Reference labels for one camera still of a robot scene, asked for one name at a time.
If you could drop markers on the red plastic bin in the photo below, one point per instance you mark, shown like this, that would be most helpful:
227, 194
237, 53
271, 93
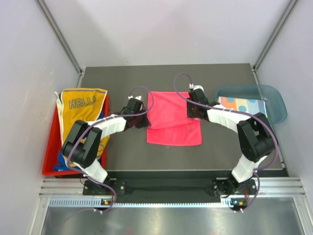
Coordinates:
52, 150

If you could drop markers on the yellow hello towel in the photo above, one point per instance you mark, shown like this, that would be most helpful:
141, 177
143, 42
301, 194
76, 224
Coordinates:
84, 104

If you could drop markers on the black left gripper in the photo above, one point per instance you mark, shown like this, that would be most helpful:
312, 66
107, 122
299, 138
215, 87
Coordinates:
145, 122

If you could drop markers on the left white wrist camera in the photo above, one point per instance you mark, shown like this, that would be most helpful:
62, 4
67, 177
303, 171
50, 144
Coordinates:
135, 97

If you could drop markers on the left aluminium frame post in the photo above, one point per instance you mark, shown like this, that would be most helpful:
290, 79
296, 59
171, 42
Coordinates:
52, 23

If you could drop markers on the blue polka dot towel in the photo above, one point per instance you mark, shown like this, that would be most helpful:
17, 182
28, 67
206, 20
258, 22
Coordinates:
251, 106

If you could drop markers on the pink towel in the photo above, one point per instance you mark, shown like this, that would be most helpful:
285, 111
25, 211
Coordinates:
170, 124

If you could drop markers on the aluminium frame post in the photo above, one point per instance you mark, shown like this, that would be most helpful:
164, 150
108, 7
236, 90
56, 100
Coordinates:
275, 33
52, 23

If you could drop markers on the right aluminium frame post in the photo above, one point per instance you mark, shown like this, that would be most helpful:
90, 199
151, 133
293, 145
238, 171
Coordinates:
275, 33

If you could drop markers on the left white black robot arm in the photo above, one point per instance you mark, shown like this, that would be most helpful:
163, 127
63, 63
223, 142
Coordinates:
82, 143

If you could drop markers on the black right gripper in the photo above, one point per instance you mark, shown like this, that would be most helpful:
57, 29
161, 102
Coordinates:
190, 114

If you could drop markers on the translucent blue plastic container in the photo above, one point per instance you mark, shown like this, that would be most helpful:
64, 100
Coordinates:
274, 104

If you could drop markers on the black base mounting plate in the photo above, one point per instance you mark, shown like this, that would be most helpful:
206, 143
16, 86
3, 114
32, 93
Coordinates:
207, 186

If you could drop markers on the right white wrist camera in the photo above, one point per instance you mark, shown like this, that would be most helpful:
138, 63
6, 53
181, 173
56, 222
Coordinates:
195, 87

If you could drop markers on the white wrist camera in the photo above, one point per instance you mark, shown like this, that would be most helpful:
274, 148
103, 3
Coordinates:
195, 87
135, 97

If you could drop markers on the aluminium extrusion rail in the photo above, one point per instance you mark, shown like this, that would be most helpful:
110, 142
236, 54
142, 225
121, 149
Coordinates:
269, 187

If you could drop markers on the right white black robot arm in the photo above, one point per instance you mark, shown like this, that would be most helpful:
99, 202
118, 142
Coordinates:
256, 137

